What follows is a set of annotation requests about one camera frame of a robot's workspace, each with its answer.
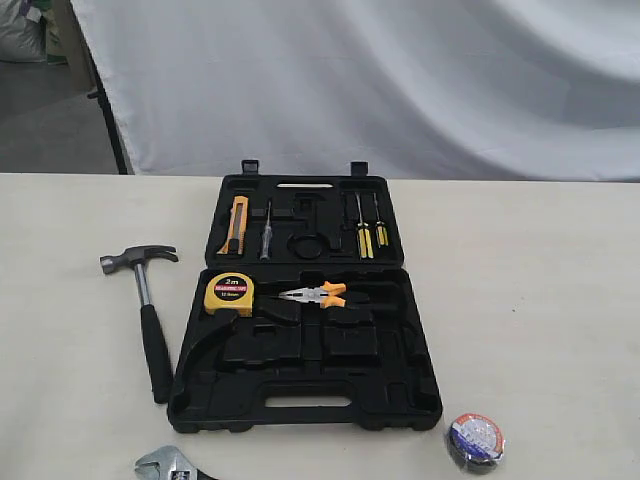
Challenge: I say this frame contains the clear test pen screwdriver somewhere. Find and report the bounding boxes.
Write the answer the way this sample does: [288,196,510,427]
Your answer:
[259,201,273,261]

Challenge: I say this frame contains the orange handled pliers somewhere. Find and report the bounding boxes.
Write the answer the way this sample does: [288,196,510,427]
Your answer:
[277,281,371,309]

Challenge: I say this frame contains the brown cardboard panel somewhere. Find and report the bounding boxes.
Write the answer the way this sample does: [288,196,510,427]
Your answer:
[52,0,96,92]

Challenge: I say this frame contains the orange utility knife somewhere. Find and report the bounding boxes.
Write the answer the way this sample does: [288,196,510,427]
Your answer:
[218,195,249,255]

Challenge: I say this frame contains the large yellow black screwdriver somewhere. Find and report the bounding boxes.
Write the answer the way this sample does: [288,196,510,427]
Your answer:
[355,193,374,259]

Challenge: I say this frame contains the small yellow black screwdriver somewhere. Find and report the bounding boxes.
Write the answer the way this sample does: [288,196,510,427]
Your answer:
[373,192,389,248]

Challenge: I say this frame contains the white sack in background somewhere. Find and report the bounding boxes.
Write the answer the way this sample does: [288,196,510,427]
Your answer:
[1,0,51,63]

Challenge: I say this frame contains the white backdrop cloth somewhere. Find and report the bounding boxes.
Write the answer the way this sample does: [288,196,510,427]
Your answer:
[73,1,639,181]

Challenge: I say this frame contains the black electrical tape roll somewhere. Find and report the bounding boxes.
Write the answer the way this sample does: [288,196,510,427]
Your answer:
[446,413,505,475]

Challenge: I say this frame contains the black plastic tool case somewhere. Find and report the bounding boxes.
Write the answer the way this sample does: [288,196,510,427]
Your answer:
[167,160,443,433]

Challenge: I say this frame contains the claw hammer black grip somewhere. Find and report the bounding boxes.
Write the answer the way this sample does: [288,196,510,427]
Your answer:
[99,245,179,405]

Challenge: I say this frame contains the chrome adjustable wrench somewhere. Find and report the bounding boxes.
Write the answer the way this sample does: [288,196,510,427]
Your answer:
[134,445,215,480]

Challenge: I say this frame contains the black backdrop stand pole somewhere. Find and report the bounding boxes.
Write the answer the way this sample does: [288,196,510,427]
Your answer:
[66,1,130,175]

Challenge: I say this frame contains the yellow tape measure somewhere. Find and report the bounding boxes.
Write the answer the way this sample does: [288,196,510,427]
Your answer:
[203,272,255,318]

